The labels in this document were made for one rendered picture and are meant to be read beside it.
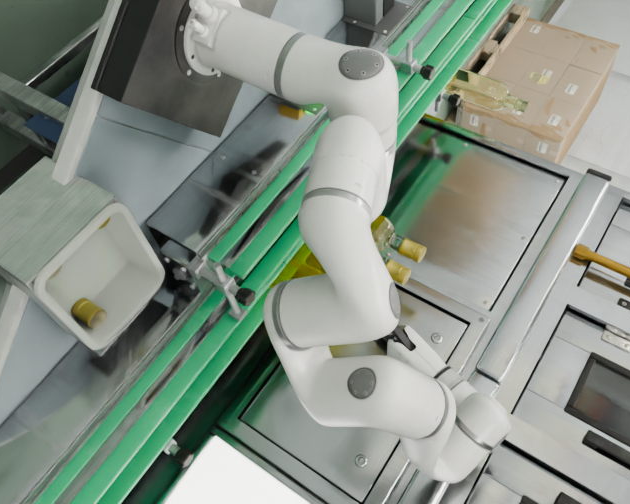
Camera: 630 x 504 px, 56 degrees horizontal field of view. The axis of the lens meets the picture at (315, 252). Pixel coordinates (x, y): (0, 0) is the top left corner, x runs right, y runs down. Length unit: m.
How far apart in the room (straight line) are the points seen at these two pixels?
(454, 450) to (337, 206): 0.43
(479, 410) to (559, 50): 4.71
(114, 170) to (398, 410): 0.58
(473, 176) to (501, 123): 3.37
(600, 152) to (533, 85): 1.04
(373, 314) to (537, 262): 0.76
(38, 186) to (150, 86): 0.23
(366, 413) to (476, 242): 0.75
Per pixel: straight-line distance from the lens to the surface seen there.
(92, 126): 0.94
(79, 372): 1.11
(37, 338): 1.07
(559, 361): 1.29
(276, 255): 1.10
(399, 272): 1.12
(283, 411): 1.17
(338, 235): 0.63
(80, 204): 0.92
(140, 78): 0.88
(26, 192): 0.97
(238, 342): 1.14
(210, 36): 0.90
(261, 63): 0.85
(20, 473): 1.09
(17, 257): 0.91
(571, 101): 5.04
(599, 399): 1.28
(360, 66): 0.78
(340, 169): 0.69
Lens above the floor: 1.42
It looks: 22 degrees down
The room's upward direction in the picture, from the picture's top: 118 degrees clockwise
